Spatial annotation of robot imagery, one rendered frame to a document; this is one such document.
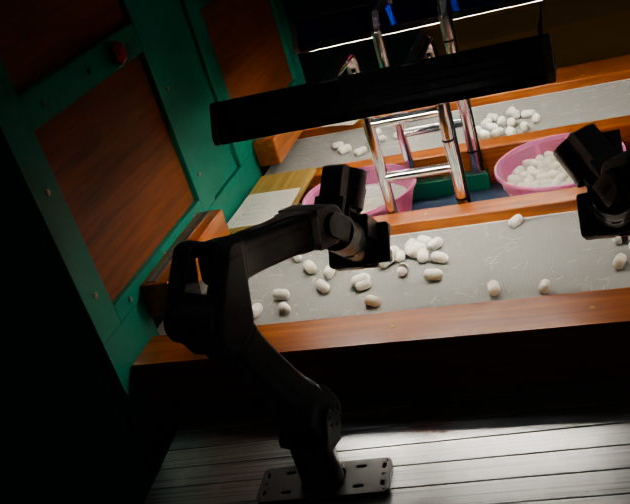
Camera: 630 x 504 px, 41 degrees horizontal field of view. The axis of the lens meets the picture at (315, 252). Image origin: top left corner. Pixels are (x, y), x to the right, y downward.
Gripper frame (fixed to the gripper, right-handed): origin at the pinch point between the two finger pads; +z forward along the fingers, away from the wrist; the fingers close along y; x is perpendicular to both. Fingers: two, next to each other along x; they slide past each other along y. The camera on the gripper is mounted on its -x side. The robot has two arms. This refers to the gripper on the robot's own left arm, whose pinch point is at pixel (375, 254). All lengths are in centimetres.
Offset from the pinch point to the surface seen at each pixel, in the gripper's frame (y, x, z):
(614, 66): -41, -58, 83
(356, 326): 4.3, 11.7, 0.4
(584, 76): -34, -56, 81
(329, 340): 8.3, 13.9, -2.3
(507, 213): -18.5, -10.8, 28.7
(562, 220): -28.6, -7.7, 27.3
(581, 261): -31.9, 2.5, 15.2
